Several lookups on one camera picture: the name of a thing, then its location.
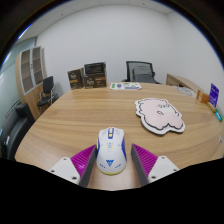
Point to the dark cardboard box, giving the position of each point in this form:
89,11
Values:
95,68

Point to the small teal box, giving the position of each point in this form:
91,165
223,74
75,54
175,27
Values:
218,115

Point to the white blue yellow computer mouse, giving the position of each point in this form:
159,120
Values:
111,151

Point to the black mesh office chair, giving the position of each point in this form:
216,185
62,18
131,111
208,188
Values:
141,73

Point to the small orange box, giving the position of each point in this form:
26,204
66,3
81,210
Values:
202,97

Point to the black leather sofa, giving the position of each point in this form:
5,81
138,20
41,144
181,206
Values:
15,130

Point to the wooden side desk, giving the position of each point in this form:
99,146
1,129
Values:
181,81

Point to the black visitor chair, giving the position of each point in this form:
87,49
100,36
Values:
47,87

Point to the white green blue sticker sheet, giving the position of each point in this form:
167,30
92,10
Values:
125,86

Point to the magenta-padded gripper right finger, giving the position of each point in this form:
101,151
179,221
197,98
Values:
146,161

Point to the round white grey pad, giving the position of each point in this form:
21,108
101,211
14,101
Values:
186,91

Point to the pink pig-shaped mouse pad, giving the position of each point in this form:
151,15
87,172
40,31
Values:
160,115

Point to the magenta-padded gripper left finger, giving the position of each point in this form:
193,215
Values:
83,161

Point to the long ceiling light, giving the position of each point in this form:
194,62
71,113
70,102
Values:
24,32

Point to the wooden shelf unit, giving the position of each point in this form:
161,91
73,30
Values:
30,73

